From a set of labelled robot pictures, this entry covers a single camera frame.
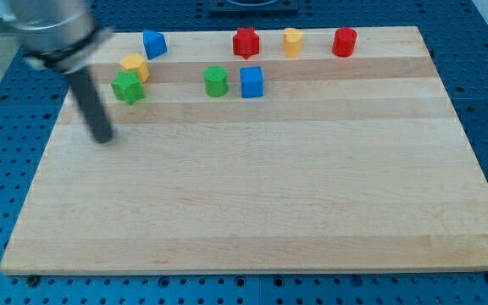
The green cylinder block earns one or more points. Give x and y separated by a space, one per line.
216 81

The yellow hexagon block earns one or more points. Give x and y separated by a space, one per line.
135 62

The red star block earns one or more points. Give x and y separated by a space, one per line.
246 42

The blue cube block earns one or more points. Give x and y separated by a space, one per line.
251 81

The green star block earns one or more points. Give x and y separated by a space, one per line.
127 87

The wooden board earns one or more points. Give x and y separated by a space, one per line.
344 165

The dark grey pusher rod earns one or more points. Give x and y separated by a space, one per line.
90 105

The red cylinder block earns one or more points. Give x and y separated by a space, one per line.
344 42

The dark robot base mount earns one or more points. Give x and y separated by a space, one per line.
237 7

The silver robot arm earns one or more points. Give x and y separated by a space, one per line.
61 35

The blue triangle block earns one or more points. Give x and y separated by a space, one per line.
154 43

